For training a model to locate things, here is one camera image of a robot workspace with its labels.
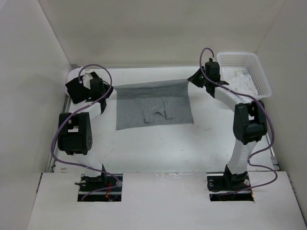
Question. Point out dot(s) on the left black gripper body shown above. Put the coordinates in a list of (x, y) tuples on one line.
[(104, 92)]

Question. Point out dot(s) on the grey tank top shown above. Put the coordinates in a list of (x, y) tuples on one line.
[(153, 103)]

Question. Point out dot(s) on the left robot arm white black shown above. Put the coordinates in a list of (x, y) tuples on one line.
[(75, 138)]

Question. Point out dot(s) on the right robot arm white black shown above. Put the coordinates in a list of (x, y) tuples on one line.
[(249, 124)]

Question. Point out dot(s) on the folded black tank top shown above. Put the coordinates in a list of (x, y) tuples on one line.
[(77, 91)]

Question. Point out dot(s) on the white tank top in basket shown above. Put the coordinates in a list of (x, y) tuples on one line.
[(239, 81)]

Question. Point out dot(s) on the folded white tank top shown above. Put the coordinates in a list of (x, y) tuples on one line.
[(72, 75)]

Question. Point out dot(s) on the white plastic basket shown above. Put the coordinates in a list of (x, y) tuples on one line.
[(251, 64)]

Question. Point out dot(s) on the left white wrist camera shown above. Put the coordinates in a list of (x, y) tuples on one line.
[(85, 78)]

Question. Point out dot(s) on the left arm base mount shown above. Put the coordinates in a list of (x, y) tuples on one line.
[(102, 188)]

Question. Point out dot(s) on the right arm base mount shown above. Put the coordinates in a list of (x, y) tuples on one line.
[(226, 188)]

